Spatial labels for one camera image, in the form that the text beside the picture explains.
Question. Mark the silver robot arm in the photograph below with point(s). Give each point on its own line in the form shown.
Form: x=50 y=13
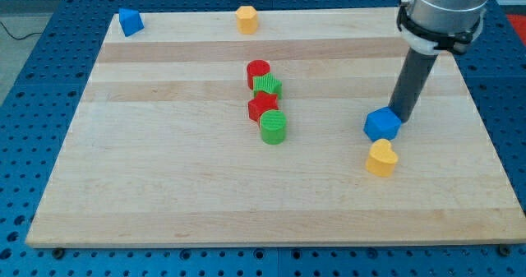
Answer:
x=433 y=26

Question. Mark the yellow hexagon block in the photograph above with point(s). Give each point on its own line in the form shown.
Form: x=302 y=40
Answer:
x=247 y=20

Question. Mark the green cylinder block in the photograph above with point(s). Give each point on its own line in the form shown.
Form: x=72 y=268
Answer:
x=273 y=124

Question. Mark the red star block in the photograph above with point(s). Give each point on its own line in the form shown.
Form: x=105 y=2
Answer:
x=261 y=103

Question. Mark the green star block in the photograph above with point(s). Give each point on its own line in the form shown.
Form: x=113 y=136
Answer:
x=267 y=83

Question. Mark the red cylinder block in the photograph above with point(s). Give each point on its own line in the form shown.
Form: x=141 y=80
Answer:
x=256 y=68

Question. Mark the wooden board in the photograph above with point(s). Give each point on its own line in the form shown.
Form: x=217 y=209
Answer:
x=161 y=151

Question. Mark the blue cube block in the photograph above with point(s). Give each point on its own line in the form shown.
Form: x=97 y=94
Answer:
x=382 y=124

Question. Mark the yellow heart block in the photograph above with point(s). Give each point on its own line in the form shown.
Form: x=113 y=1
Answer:
x=381 y=159

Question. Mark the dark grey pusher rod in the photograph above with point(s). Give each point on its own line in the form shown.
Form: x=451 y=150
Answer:
x=411 y=80

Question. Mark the blue triangular block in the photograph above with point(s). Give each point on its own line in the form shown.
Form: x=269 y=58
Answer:
x=130 y=21

